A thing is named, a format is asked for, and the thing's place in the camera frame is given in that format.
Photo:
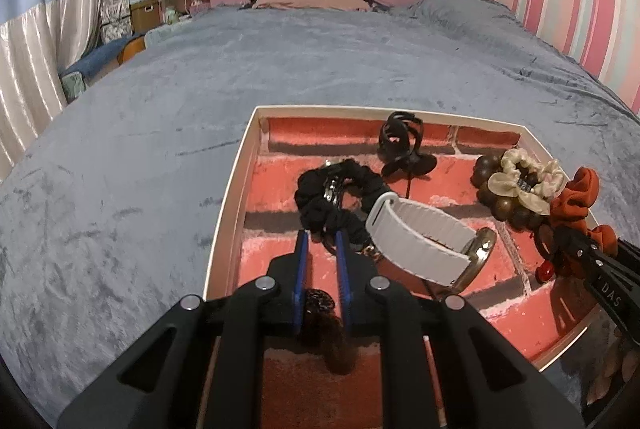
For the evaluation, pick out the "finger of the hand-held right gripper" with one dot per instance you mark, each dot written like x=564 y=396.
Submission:
x=600 y=279
x=631 y=254

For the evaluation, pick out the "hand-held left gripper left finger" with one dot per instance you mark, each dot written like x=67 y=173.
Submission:
x=240 y=319

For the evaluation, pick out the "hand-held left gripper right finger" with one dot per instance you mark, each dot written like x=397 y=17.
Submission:
x=400 y=319

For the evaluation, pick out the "brown hair clip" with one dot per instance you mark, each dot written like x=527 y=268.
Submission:
x=332 y=339

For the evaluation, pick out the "orange scrunchie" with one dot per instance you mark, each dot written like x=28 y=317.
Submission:
x=575 y=209

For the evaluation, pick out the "cream satin scrunchie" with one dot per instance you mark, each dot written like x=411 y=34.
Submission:
x=507 y=184

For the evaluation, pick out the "black fabric scrunchie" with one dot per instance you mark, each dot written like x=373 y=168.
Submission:
x=310 y=204

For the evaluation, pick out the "white jewelry tray red lining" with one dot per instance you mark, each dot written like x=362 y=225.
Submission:
x=300 y=134

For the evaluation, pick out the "person's right hand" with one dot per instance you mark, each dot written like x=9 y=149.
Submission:
x=612 y=366

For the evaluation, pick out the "pale green box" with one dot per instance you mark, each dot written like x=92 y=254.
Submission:
x=74 y=86

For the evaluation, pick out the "orange wooden chair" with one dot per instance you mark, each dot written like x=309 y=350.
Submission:
x=131 y=50

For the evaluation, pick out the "blue folded cloth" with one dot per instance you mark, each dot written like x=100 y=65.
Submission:
x=95 y=59

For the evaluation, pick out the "brown storage box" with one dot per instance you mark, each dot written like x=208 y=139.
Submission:
x=145 y=15

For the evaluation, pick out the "beige pillow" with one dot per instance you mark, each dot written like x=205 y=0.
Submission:
x=310 y=1

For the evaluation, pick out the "white satin curtain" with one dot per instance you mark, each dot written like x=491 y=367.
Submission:
x=40 y=59

